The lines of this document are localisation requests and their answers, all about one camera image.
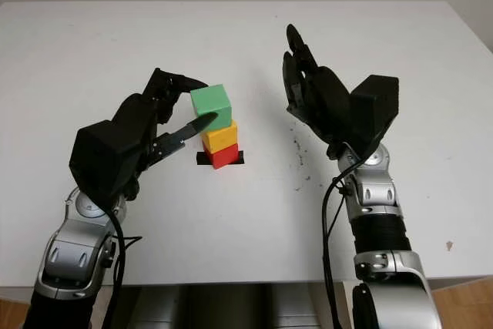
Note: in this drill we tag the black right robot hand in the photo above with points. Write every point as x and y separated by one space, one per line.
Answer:
327 105

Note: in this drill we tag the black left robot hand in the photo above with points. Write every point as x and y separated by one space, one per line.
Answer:
138 113

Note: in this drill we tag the green wooden block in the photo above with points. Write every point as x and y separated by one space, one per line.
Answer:
212 103

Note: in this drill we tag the yellow wooden block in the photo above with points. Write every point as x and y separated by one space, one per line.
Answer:
221 138

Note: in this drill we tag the red wooden block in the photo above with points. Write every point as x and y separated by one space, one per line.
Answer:
223 157

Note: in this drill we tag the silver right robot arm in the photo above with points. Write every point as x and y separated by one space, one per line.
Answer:
381 229

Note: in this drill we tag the black tape strip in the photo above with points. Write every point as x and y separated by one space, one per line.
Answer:
201 158

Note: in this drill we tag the white table leg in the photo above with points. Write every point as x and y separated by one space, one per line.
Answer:
344 298

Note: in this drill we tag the grey robot lower body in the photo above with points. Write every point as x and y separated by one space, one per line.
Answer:
231 306

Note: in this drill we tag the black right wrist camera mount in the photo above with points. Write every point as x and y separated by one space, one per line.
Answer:
375 109

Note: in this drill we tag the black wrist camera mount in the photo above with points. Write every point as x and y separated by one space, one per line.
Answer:
104 159
375 109

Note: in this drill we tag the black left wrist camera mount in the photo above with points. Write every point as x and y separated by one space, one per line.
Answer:
104 159

